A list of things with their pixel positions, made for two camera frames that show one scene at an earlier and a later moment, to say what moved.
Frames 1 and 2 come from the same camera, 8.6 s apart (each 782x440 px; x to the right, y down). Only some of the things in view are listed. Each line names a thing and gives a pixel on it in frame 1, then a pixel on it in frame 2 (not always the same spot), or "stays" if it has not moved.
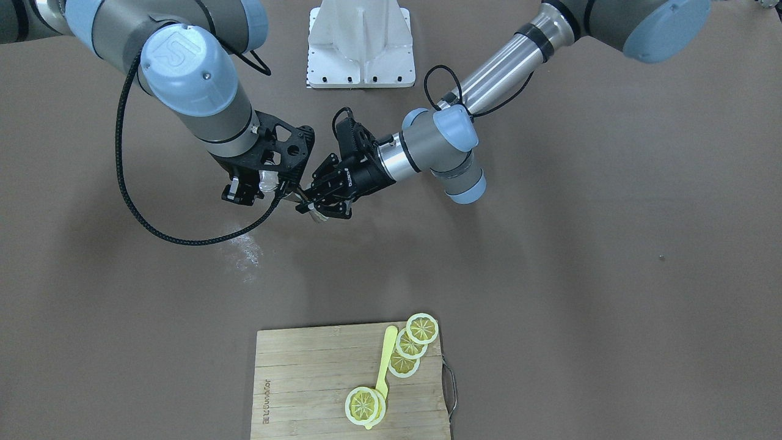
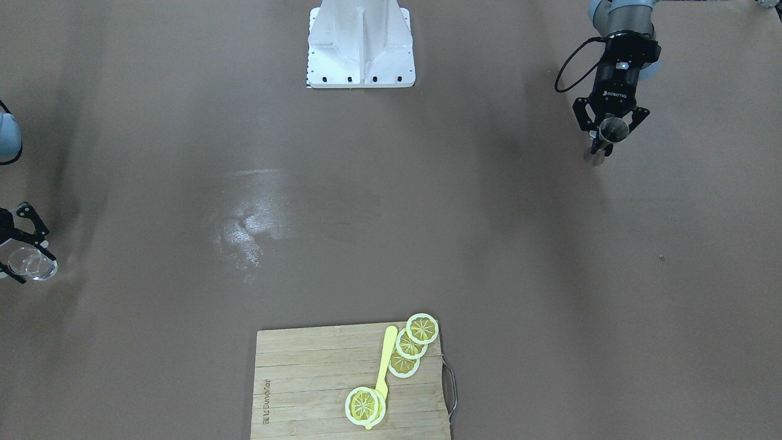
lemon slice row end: [422, 328] stays
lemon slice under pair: [382, 407] stays
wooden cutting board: [303, 375] stays
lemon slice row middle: [408, 348] stays
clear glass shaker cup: [269, 180] -> [29, 261]
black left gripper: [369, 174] -> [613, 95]
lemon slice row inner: [402, 366] stays
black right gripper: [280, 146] -> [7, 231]
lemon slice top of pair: [361, 405] stays
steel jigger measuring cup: [294, 197] -> [611, 130]
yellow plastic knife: [389, 346] stays
